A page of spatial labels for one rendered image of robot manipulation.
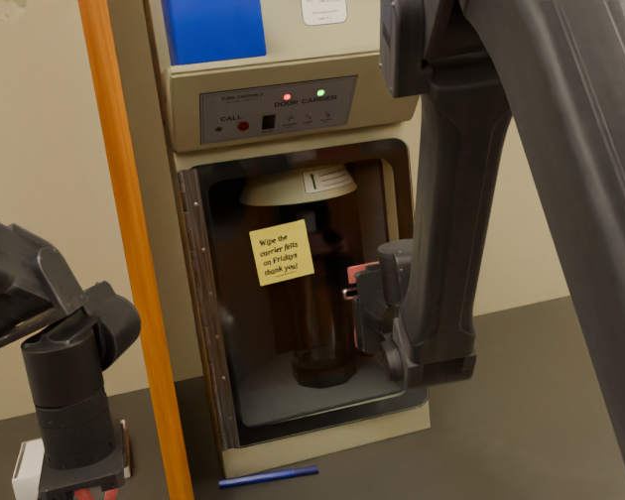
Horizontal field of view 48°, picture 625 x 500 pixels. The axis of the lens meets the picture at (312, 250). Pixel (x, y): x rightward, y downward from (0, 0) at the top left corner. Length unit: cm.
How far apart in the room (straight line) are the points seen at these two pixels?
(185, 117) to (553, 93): 59
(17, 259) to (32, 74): 80
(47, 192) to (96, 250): 14
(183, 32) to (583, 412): 80
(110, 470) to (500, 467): 58
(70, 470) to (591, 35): 50
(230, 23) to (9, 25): 61
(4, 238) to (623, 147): 43
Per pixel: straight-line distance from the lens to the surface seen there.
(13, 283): 56
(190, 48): 81
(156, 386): 88
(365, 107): 91
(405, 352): 67
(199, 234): 92
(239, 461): 105
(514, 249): 162
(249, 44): 82
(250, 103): 85
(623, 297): 28
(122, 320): 66
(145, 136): 134
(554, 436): 110
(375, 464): 104
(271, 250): 93
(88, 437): 61
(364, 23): 97
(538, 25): 32
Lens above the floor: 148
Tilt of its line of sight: 14 degrees down
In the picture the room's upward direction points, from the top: 7 degrees counter-clockwise
